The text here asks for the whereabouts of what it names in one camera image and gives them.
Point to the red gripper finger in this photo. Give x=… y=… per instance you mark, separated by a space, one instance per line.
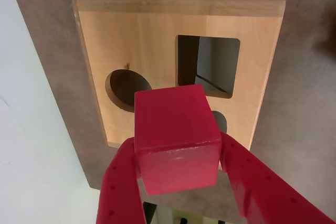
x=118 y=195
x=262 y=195

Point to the red cube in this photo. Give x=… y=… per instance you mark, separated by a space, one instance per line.
x=176 y=129

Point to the wooden shape sorter box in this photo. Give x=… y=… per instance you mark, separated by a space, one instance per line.
x=147 y=37

